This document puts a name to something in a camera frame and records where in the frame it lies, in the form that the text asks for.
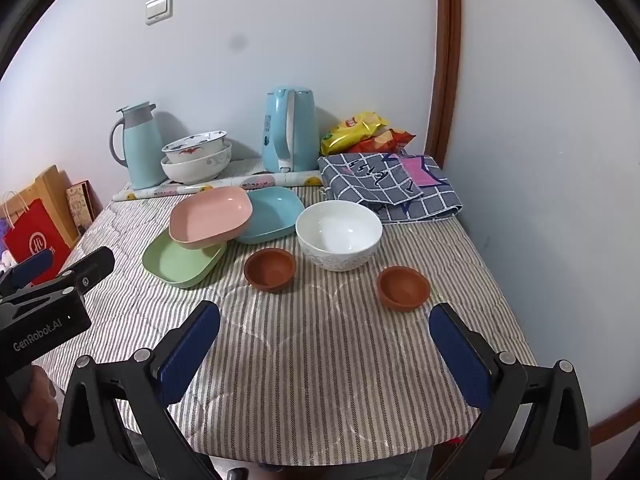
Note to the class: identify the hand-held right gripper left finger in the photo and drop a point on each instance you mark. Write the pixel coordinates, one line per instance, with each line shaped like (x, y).
(190, 350)

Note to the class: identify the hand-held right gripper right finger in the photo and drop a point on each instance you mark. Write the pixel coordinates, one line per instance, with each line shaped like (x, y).
(460, 355)

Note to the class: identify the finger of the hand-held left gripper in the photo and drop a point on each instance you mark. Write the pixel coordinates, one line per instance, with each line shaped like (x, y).
(32, 265)
(92, 266)

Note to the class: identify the green square plate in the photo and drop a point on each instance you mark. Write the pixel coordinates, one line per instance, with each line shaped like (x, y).
(175, 265)

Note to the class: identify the small brown bowl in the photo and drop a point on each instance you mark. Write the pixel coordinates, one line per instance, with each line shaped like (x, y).
(404, 290)
(270, 270)

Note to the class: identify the pink square plate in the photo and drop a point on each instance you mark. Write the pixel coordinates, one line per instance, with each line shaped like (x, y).
(210, 217)

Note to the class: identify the blue square plate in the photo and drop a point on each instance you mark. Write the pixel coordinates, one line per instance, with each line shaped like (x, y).
(275, 215)

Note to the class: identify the white bowl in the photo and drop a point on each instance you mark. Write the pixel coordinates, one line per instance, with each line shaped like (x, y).
(340, 237)

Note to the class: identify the person's left hand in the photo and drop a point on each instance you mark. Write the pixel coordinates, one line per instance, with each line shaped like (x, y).
(42, 410)

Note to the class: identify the red paper bag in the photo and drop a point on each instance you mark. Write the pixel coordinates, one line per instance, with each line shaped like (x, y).
(32, 237)

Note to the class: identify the small patterned gift box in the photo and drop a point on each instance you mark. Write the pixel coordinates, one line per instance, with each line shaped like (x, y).
(80, 205)

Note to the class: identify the brown paper bag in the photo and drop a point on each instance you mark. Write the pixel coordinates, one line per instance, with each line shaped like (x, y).
(52, 185)

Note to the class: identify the rolled fruit print oilcloth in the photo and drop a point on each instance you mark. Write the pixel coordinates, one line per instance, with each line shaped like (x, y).
(170, 191)

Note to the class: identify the striped quilted table cloth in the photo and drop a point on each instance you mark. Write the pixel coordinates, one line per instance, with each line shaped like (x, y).
(300, 360)

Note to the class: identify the light blue thermos jug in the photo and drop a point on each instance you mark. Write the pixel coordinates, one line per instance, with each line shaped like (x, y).
(142, 150)

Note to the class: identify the large patterned porcelain bowl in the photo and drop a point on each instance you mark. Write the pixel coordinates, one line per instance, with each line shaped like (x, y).
(200, 170)

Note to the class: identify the small patterned porcelain bowl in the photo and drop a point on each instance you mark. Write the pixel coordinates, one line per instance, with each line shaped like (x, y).
(195, 147)

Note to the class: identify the grey checked cloth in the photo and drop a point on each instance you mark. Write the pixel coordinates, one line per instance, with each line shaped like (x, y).
(380, 185)

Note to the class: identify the red chip bag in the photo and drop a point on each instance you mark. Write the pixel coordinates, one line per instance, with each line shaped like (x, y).
(395, 141)

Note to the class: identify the light blue electric kettle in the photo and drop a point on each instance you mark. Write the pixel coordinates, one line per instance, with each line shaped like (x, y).
(290, 130)

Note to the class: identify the yellow chip bag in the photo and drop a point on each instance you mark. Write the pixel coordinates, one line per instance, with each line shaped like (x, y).
(350, 132)

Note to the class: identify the white wall light switch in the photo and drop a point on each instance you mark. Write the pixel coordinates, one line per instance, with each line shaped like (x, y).
(158, 9)

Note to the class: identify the wooden door frame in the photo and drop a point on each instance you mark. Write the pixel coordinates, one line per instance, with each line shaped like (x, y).
(445, 60)

